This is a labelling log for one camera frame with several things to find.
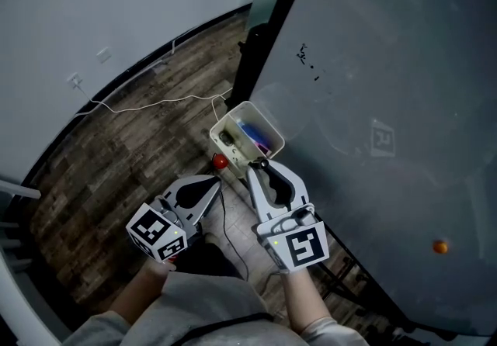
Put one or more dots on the cream plastic pen holder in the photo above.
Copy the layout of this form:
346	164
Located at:
237	162

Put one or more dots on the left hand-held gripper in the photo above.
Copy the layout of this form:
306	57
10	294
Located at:
153	230

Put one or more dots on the white blank wall plate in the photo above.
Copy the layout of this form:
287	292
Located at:
103	55

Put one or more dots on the purple marker pen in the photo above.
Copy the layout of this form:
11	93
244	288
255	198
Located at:
264	148

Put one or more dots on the small black round item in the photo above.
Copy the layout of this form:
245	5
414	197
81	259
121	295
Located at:
226	138

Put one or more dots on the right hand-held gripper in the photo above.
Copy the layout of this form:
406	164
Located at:
303	245

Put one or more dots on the person's left forearm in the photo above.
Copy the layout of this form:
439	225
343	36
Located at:
140	294

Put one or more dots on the white wall socket with plug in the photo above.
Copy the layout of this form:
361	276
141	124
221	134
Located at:
75	80

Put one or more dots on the person in white shirt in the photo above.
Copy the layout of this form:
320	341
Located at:
209	305

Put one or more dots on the grey whiteboard with black frame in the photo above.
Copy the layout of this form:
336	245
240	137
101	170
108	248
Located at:
388	84

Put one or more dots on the red round magnet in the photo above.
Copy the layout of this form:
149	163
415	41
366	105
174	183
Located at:
221	161

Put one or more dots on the person's dark trouser leg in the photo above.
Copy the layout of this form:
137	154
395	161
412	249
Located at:
209	259

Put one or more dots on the orange round magnet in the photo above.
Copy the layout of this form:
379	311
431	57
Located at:
440	246

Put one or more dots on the blue marker pen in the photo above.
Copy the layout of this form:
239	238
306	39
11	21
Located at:
250	131

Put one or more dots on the white desk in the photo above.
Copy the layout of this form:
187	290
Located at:
19	317

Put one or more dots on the black marker pen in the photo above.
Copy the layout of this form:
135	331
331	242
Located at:
264	162

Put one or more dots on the person's right forearm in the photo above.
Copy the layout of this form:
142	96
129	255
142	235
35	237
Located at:
304	298

